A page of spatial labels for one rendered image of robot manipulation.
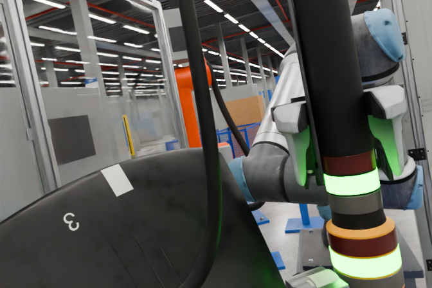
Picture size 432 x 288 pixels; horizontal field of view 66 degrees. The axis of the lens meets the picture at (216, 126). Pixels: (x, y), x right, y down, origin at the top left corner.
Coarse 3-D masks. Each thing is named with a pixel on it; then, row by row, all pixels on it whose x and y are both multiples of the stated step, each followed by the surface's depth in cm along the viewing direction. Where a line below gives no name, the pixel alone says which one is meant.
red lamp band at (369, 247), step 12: (336, 240) 22; (348, 240) 21; (360, 240) 20; (372, 240) 20; (384, 240) 20; (396, 240) 21; (348, 252) 21; (360, 252) 21; (372, 252) 20; (384, 252) 20
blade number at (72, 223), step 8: (72, 208) 27; (56, 216) 26; (64, 216) 26; (72, 216) 27; (80, 216) 27; (56, 224) 26; (64, 224) 26; (72, 224) 26; (80, 224) 26; (88, 224) 26; (64, 232) 26; (72, 232) 26; (80, 232) 26
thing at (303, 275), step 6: (312, 270) 23; (318, 270) 23; (294, 276) 22; (300, 276) 22; (306, 276) 22; (288, 282) 22; (294, 282) 22; (300, 282) 22; (306, 282) 22; (336, 282) 21; (342, 282) 21
